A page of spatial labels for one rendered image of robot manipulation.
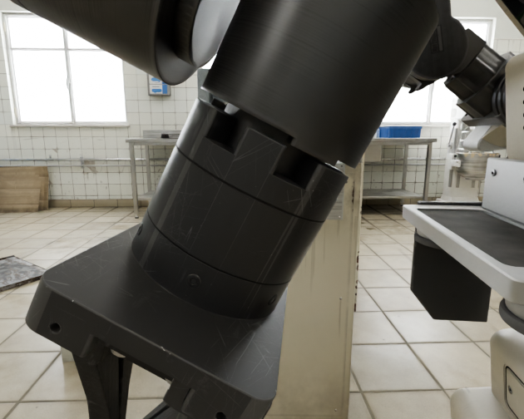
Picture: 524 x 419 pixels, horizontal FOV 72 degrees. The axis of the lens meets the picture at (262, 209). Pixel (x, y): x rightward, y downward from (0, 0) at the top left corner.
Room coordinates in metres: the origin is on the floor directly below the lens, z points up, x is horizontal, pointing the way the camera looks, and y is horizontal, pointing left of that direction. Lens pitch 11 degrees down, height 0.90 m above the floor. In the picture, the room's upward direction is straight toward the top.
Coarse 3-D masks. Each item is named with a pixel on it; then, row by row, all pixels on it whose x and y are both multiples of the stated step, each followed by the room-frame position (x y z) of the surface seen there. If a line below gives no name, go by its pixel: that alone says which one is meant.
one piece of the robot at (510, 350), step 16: (512, 64) 0.42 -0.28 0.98; (512, 80) 0.42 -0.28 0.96; (496, 96) 0.47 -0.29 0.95; (512, 96) 0.42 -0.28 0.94; (496, 112) 0.48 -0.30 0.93; (512, 112) 0.42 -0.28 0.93; (512, 128) 0.42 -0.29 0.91; (512, 144) 0.42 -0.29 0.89; (496, 336) 0.40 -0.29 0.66; (512, 336) 0.39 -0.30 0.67; (496, 352) 0.39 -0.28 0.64; (512, 352) 0.37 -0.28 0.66; (496, 368) 0.39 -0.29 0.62; (512, 368) 0.36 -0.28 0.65; (496, 384) 0.39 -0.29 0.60; (512, 384) 0.36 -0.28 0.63; (464, 400) 0.40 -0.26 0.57; (480, 400) 0.39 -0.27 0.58; (496, 400) 0.39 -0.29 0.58; (512, 400) 0.36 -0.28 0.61; (464, 416) 0.38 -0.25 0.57; (480, 416) 0.37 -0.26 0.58; (496, 416) 0.37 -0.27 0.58; (512, 416) 0.36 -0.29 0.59
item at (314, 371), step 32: (352, 192) 0.89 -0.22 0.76; (352, 224) 0.89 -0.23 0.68; (320, 256) 0.89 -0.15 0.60; (352, 256) 0.89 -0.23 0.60; (288, 288) 0.89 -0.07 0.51; (320, 288) 0.89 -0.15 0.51; (352, 288) 0.89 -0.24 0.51; (288, 320) 0.89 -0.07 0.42; (320, 320) 0.89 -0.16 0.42; (352, 320) 0.89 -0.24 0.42; (288, 352) 0.89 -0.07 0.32; (320, 352) 0.89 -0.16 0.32; (288, 384) 0.89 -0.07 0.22; (320, 384) 0.89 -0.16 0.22; (288, 416) 0.89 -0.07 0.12; (320, 416) 0.89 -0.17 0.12
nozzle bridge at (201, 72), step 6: (198, 72) 1.59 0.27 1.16; (204, 72) 1.58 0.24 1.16; (198, 78) 1.58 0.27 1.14; (204, 78) 1.58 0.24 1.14; (198, 84) 1.59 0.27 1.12; (198, 90) 1.59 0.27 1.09; (204, 90) 1.58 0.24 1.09; (198, 96) 1.59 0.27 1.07; (204, 96) 1.58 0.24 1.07; (210, 96) 1.63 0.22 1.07; (216, 96) 1.67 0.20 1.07; (210, 102) 1.62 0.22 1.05
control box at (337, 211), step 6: (336, 168) 0.86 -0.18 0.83; (342, 168) 0.86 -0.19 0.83; (342, 192) 0.86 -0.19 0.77; (342, 198) 0.86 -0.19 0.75; (336, 204) 0.86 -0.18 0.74; (342, 204) 0.86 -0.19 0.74; (336, 210) 0.86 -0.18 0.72; (342, 210) 0.86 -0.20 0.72; (330, 216) 0.86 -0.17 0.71; (336, 216) 0.86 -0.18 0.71; (342, 216) 0.86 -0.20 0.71
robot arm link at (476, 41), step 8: (472, 32) 0.50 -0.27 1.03; (472, 40) 0.50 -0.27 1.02; (480, 40) 0.50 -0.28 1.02; (472, 48) 0.50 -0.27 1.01; (480, 48) 0.50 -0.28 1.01; (472, 56) 0.50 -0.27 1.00; (464, 64) 0.50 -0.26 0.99; (456, 72) 0.50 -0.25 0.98; (408, 80) 0.53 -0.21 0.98; (416, 80) 0.51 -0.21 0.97; (416, 88) 0.52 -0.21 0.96
